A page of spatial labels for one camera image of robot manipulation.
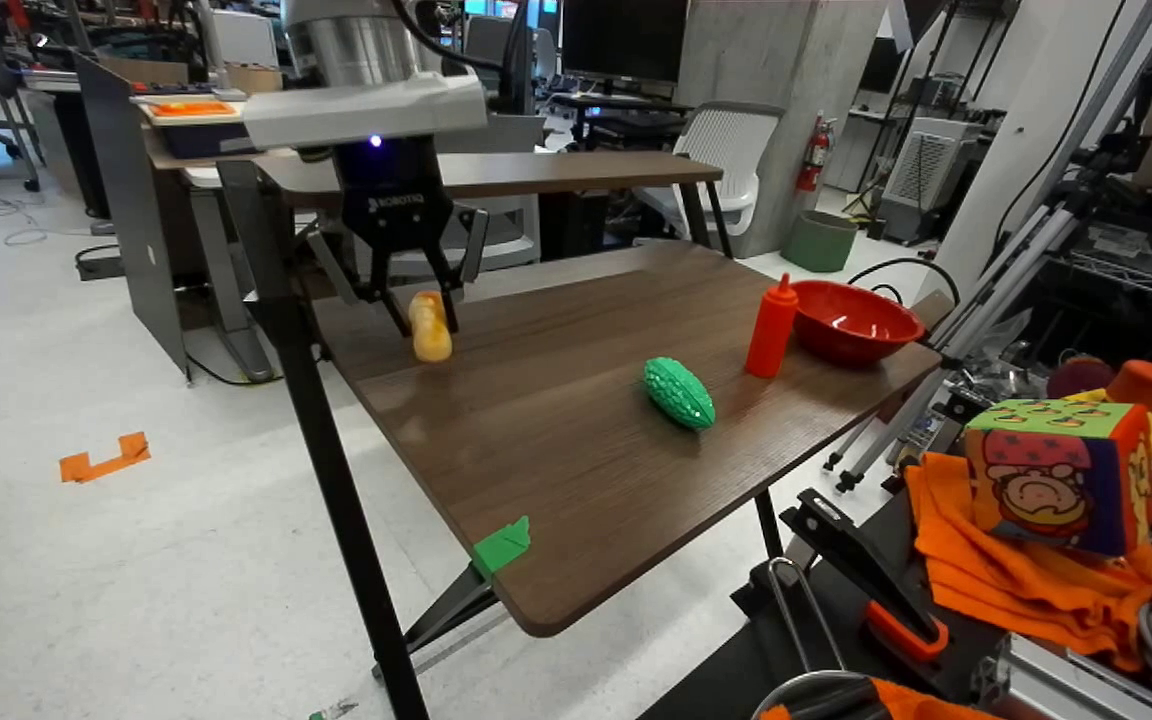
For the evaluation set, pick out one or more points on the green waste bin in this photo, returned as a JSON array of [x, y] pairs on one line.
[[819, 241]]

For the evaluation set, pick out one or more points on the white chair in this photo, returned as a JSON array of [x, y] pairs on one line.
[[729, 159]]

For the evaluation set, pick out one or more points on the box with orange lid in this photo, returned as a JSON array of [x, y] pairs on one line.
[[189, 109]]

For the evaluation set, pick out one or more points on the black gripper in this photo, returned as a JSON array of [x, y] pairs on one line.
[[389, 200]]

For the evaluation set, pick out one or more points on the orange cloth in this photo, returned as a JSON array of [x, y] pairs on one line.
[[1016, 578]]

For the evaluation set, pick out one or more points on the black table leg frame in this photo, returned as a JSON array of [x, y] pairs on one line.
[[337, 507]]

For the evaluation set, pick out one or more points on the aluminium tripod legs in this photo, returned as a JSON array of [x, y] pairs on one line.
[[963, 341]]

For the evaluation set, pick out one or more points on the grey desk side panel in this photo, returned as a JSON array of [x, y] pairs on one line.
[[135, 220]]

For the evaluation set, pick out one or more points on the orange floor tape mark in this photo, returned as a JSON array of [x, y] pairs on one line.
[[101, 463]]

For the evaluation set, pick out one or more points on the red fire extinguisher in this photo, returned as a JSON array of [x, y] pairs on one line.
[[815, 155]]

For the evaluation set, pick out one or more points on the green toy corn cob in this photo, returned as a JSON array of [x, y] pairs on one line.
[[676, 395]]

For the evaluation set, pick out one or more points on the red squeeze bottle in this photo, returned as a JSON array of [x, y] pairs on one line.
[[768, 330]]

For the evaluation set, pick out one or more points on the grey chair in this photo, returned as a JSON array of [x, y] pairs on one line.
[[513, 226]]

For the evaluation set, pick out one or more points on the green tape piece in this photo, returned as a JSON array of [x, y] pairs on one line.
[[501, 547]]

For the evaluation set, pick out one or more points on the black monitor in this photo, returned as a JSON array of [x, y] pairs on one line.
[[623, 34]]

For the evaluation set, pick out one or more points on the red plastic bowl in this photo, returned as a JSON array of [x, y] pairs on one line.
[[855, 323]]

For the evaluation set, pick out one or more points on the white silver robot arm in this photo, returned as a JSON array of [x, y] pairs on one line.
[[363, 102]]

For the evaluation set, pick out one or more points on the brown wooden table shelf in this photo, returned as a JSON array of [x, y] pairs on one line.
[[576, 169]]

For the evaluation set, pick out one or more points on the colourful soft toy cube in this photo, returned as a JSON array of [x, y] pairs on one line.
[[1059, 472]]

